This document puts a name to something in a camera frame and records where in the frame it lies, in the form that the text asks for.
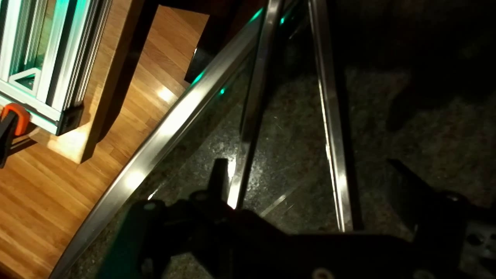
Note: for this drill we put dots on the orange and black clamp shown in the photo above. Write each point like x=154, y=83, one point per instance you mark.
x=13, y=122

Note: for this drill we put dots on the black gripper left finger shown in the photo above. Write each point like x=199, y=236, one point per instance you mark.
x=219, y=181

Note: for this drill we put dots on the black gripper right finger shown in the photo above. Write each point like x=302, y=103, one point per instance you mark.
x=419, y=207

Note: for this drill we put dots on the metal kitchen tongs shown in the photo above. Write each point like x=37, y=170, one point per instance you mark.
x=331, y=129

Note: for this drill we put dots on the aluminium profile frame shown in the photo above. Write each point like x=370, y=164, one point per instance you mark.
x=52, y=52

